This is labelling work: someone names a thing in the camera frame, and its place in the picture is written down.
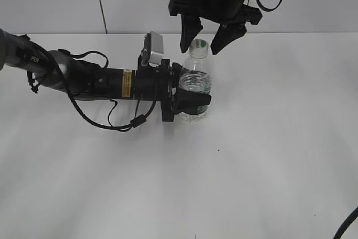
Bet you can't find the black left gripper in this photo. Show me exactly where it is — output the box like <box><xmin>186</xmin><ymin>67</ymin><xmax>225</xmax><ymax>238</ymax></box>
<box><xmin>134</xmin><ymin>58</ymin><xmax>211</xmax><ymax>122</ymax></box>

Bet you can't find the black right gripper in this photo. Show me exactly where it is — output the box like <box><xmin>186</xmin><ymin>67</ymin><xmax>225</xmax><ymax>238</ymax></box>
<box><xmin>168</xmin><ymin>0</ymin><xmax>262</xmax><ymax>55</ymax></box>

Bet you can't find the white green bottle cap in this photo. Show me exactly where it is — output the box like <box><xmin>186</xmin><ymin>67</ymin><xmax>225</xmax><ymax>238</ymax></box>
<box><xmin>189</xmin><ymin>39</ymin><xmax>209</xmax><ymax>59</ymax></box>

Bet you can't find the clear green-label water bottle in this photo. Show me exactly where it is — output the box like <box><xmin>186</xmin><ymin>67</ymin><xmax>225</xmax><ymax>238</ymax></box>
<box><xmin>177</xmin><ymin>39</ymin><xmax>213</xmax><ymax>123</ymax></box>

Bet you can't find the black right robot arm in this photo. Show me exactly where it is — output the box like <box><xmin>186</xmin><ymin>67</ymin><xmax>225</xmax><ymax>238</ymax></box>
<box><xmin>168</xmin><ymin>0</ymin><xmax>262</xmax><ymax>55</ymax></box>

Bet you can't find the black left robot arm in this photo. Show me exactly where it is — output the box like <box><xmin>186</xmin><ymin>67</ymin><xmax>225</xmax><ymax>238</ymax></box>
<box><xmin>1</xmin><ymin>31</ymin><xmax>211</xmax><ymax>122</ymax></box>

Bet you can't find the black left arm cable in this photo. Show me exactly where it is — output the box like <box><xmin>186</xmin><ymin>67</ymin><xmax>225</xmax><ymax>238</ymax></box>
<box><xmin>26</xmin><ymin>50</ymin><xmax>157</xmax><ymax>132</ymax></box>

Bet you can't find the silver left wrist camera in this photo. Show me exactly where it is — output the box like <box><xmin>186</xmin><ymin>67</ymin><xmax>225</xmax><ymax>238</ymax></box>
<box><xmin>141</xmin><ymin>31</ymin><xmax>164</xmax><ymax>67</ymax></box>

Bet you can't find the black cable at corner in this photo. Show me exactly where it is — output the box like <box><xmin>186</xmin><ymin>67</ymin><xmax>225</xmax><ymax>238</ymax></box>
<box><xmin>332</xmin><ymin>207</ymin><xmax>358</xmax><ymax>239</ymax></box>

